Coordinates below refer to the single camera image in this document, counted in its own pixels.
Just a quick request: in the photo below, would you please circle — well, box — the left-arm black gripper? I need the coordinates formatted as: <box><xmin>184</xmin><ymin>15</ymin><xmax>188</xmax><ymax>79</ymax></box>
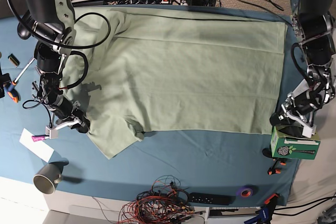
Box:
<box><xmin>269</xmin><ymin>111</ymin><xmax>291</xmax><ymax>126</ymax></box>

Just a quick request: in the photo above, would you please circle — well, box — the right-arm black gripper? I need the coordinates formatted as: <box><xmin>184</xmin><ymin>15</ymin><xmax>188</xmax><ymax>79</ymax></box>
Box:
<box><xmin>71</xmin><ymin>110</ymin><xmax>90</xmax><ymax>133</ymax></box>

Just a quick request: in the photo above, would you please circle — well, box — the green T-shirt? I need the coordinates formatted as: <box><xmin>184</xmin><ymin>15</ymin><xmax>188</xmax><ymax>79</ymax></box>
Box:
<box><xmin>65</xmin><ymin>7</ymin><xmax>287</xmax><ymax>158</ymax></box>

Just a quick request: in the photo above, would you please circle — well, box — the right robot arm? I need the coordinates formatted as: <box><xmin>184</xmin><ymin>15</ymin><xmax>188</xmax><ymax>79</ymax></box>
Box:
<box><xmin>17</xmin><ymin>0</ymin><xmax>90</xmax><ymax>133</ymax></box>

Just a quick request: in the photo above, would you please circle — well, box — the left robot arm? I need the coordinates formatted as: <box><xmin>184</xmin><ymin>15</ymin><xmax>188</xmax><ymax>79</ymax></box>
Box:
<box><xmin>269</xmin><ymin>0</ymin><xmax>335</xmax><ymax>126</ymax></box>

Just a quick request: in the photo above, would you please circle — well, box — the green cardboard box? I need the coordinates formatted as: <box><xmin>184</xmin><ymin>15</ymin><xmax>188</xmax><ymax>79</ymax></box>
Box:
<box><xmin>270</xmin><ymin>125</ymin><xmax>321</xmax><ymax>160</ymax></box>

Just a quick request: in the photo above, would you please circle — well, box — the pink glue tube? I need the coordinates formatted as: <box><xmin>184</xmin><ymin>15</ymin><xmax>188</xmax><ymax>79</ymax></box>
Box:
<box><xmin>31</xmin><ymin>135</ymin><xmax>50</xmax><ymax>142</ymax></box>

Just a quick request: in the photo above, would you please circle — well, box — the white paper sheet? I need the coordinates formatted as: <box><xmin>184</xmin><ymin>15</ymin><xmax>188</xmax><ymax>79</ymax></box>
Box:
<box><xmin>19</xmin><ymin>129</ymin><xmax>54</xmax><ymax>163</ymax></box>

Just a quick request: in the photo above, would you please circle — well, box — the small orange spring clamp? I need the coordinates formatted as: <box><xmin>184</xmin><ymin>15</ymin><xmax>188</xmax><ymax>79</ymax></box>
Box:
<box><xmin>267</xmin><ymin>158</ymin><xmax>286</xmax><ymax>175</ymax></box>

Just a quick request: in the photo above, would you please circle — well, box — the grey ceramic mug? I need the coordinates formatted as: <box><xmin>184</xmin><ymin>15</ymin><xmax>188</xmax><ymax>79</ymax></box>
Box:
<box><xmin>33</xmin><ymin>164</ymin><xmax>63</xmax><ymax>195</ymax></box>

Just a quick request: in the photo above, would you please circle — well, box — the blue table cloth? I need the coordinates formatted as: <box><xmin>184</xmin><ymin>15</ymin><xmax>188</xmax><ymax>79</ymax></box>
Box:
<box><xmin>0</xmin><ymin>5</ymin><xmax>333</xmax><ymax>207</ymax></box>

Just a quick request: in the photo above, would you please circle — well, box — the purple tape roll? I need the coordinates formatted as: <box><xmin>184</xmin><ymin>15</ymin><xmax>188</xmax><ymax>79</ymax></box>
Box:
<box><xmin>236</xmin><ymin>186</ymin><xmax>254</xmax><ymax>198</ymax></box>

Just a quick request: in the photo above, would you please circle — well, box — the blue orange bar clamp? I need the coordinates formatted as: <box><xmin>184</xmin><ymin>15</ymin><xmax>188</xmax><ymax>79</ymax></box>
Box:
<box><xmin>244</xmin><ymin>193</ymin><xmax>280</xmax><ymax>224</ymax></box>

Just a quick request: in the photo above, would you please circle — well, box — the small green battery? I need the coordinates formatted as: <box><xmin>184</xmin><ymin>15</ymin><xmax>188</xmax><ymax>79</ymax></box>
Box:
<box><xmin>8</xmin><ymin>54</ymin><xmax>20</xmax><ymax>67</ymax></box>

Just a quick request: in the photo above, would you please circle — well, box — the black remote control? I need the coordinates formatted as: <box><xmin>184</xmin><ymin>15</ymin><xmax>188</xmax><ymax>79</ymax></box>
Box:
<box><xmin>188</xmin><ymin>193</ymin><xmax>232</xmax><ymax>206</ymax></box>

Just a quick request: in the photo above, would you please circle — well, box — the black computer mouse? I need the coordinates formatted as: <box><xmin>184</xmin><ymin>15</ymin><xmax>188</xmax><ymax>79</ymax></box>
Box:
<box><xmin>17</xmin><ymin>24</ymin><xmax>31</xmax><ymax>40</ymax></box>

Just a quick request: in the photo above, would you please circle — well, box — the black power strip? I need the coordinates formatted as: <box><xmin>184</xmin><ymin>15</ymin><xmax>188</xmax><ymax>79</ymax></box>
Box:
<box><xmin>103</xmin><ymin>0</ymin><xmax>181</xmax><ymax>5</ymax></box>

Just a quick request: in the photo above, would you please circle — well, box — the right-arm white wrist camera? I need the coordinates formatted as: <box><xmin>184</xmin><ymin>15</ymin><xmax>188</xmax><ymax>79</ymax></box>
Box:
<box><xmin>45</xmin><ymin>126</ymin><xmax>58</xmax><ymax>139</ymax></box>

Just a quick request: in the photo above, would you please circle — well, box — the left-arm white wrist camera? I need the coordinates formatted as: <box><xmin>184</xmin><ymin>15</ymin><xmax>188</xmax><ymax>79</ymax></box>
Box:
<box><xmin>302</xmin><ymin>125</ymin><xmax>316</xmax><ymax>138</ymax></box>

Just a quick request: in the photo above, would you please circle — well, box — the red black wire bundle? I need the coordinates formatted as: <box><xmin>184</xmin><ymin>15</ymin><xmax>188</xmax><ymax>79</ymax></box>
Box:
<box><xmin>118</xmin><ymin>174</ymin><xmax>207</xmax><ymax>224</ymax></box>

